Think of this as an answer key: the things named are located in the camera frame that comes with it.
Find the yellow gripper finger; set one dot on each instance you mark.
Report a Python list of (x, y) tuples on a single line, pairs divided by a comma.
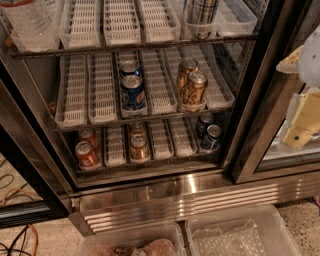
[(290, 64), (303, 119)]

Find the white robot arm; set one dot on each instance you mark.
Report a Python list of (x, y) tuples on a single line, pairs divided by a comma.
[(308, 65)]

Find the glass fridge door right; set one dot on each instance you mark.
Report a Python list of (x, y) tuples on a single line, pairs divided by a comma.
[(266, 109)]

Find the dark blue can front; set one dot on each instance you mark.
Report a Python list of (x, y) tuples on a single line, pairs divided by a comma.
[(211, 137)]

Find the dark blue can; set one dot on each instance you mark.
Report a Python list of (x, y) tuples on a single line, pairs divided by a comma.
[(203, 122), (211, 137)]

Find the dark blue can rear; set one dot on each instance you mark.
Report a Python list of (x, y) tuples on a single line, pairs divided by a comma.
[(203, 122)]

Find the gold can front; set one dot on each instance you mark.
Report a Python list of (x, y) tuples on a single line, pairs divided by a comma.
[(195, 87)]

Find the gold can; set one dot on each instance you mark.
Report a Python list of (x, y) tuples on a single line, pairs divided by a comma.
[(186, 66), (195, 87)]

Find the gold can rear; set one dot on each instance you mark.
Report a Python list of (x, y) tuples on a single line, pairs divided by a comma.
[(186, 66)]

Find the blue pepsi can front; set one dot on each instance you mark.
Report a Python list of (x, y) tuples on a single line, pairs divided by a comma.
[(133, 95)]

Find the blue pepsi can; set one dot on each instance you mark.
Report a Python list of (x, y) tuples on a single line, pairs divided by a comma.
[(133, 95), (129, 68)]

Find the blue pepsi can rear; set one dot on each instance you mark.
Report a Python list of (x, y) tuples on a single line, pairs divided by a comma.
[(129, 68)]

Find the steel fridge vent grille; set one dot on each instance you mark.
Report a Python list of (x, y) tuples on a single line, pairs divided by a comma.
[(176, 199)]

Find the orange soda can rear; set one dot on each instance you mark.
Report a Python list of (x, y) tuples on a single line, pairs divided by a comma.
[(137, 128)]

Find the red coke can rear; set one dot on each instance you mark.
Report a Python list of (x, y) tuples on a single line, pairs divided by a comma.
[(89, 135)]

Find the open fridge door left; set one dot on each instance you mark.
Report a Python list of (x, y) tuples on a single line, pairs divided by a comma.
[(27, 152)]

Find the clear bin with plastic wrap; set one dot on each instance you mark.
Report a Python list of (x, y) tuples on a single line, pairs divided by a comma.
[(244, 231)]

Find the clear bin with meat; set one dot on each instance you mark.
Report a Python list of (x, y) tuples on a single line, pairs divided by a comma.
[(134, 237)]

